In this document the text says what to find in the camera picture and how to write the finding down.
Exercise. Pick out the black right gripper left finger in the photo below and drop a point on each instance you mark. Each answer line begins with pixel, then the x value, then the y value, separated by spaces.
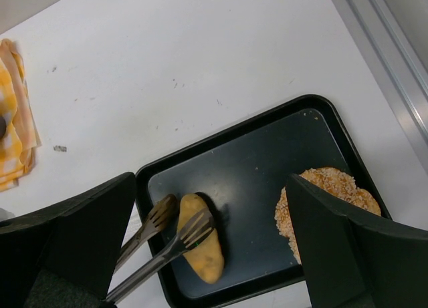
pixel 64 255

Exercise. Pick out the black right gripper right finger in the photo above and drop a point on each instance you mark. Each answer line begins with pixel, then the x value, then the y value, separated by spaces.
pixel 353 258

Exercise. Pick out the long golden bread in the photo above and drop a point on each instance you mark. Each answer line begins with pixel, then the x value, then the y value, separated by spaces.
pixel 207 258

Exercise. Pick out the sugared flower pastry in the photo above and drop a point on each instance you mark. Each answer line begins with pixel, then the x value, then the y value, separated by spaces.
pixel 336 183

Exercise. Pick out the yellow checkered cloth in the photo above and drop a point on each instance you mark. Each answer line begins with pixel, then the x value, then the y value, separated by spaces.
pixel 19 143

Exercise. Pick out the black plastic tray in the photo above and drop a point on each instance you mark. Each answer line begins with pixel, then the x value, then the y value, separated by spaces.
pixel 240 173

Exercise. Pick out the aluminium side rail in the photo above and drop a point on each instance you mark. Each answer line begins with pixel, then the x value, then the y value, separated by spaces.
pixel 397 55

